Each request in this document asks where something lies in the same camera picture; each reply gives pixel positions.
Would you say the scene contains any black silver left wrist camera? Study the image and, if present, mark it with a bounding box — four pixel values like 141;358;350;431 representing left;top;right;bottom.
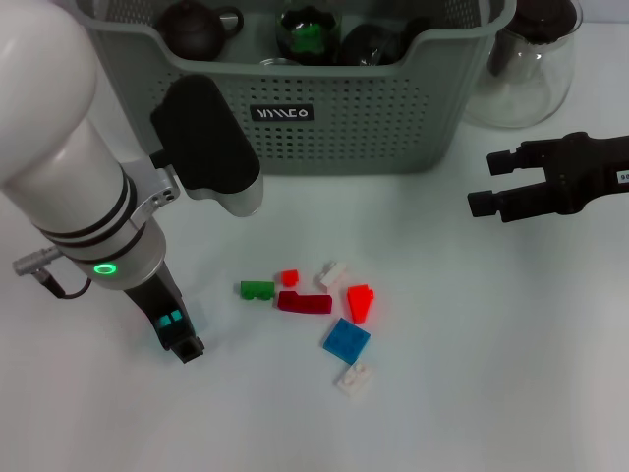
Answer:
149;74;264;218

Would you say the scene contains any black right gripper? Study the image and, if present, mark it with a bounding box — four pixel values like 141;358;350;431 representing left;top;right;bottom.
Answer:
466;131;629;225

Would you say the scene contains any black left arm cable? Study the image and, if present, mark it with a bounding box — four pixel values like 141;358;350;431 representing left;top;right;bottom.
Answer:
36;274;93;300

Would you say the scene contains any white flat two-stud plate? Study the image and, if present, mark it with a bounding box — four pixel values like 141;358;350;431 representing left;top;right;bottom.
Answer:
336;361;377;399

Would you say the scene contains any blue square toy plate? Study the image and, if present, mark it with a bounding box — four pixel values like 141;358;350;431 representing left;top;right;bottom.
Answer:
322;317;372;366

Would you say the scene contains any red slope toy brick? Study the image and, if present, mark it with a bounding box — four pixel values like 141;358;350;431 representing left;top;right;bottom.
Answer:
346;283;377;325

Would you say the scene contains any white toy brick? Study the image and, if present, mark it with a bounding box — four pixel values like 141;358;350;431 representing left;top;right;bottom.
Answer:
317;262;348;290

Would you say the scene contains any black clay teapot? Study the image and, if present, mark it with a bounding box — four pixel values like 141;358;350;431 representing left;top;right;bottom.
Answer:
155;0;246;63

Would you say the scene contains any glass carafe with black lid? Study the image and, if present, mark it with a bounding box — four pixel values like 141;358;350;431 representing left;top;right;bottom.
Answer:
461;0;584;130

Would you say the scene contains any grey-green perforated storage bin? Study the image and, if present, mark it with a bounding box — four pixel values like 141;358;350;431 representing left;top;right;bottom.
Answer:
73;0;517;177

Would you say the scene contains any dark red toy brick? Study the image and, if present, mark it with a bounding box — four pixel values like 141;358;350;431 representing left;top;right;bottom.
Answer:
277;289;333;316

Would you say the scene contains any green toy brick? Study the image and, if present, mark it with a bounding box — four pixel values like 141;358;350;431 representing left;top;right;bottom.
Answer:
239;279;276;301
289;24;329;55

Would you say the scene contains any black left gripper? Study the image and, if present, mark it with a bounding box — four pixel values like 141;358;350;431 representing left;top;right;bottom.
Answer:
122;265;205;365

